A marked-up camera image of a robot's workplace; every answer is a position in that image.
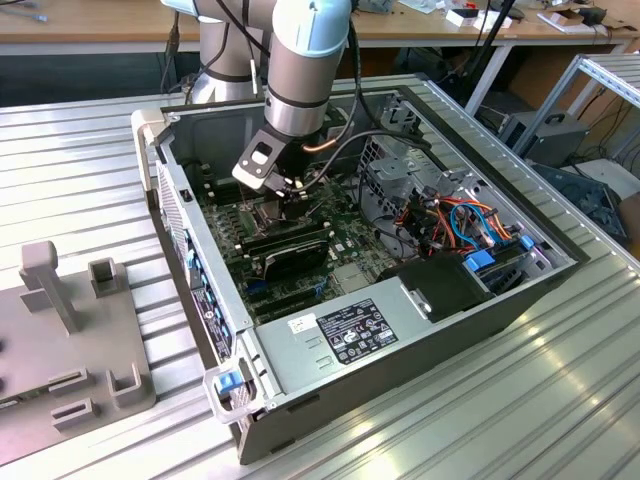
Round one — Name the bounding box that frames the brown cardboard box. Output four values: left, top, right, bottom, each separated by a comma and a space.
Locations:
615, 192, 640, 247

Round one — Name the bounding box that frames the grey open PC case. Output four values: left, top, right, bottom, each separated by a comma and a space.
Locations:
130, 84, 592, 467

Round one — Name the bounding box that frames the silver drive cage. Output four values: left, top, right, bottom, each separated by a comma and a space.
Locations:
355, 92, 490, 231

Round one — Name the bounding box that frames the CPU socket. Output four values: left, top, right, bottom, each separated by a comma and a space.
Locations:
248, 199, 284, 237

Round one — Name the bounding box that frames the grey parts rack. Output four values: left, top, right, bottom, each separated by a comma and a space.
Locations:
0, 239, 158, 469

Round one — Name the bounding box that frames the black stand pole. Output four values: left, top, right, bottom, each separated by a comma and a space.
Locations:
477, 0, 517, 51

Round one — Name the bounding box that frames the black camera bracket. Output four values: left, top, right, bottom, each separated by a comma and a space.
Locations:
235, 127, 292, 177

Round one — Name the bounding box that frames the silver chipset heatsink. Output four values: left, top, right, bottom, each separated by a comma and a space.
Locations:
331, 263, 372, 295

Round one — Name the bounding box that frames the black graphics card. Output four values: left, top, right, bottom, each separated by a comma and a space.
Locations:
259, 237, 332, 281

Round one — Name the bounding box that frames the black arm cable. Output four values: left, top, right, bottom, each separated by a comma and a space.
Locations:
162, 9, 434, 201

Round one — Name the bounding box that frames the white box with red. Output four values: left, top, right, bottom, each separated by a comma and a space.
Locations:
443, 7, 482, 29

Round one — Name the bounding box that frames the wooden desk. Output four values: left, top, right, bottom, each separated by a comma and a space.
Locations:
0, 0, 639, 119

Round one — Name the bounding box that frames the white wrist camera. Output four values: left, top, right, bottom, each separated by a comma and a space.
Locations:
230, 163, 276, 192

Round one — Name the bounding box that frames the black plastic shroud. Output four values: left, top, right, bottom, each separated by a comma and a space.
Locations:
375, 251, 497, 325

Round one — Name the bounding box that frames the blue case latch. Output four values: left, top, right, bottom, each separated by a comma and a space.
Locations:
213, 371, 242, 397

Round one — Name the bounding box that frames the grey case handle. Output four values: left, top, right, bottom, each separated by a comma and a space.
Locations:
130, 109, 167, 192
201, 366, 262, 426

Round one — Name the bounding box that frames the light blue network cable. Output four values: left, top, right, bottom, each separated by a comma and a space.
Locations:
12, 0, 51, 24

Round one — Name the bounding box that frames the open cardboard box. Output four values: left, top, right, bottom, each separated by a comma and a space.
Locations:
537, 7, 587, 35

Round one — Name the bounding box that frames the small black device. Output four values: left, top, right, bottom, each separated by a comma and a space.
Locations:
582, 5, 610, 27

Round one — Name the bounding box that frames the black expansion slot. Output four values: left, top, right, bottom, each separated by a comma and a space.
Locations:
244, 287, 321, 309
252, 299, 324, 324

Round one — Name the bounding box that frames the grey equipment box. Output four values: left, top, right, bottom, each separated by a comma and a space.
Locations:
498, 110, 592, 169

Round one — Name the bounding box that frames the silver power supply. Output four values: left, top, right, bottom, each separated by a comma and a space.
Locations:
253, 277, 437, 397

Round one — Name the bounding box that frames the green motherboard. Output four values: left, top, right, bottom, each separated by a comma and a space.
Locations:
192, 158, 404, 326

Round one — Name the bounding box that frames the orange wire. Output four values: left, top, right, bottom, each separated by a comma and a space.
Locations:
397, 197, 516, 254

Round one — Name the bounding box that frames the black wire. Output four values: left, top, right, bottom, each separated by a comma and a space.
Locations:
355, 174, 421, 259

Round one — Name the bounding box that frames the blue wire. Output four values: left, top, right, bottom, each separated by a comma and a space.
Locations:
448, 201, 502, 250

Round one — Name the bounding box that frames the dark teal panel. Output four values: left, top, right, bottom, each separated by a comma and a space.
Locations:
528, 160, 630, 244

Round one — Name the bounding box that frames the aluminium profile frame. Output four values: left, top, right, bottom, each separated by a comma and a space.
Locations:
513, 52, 640, 161

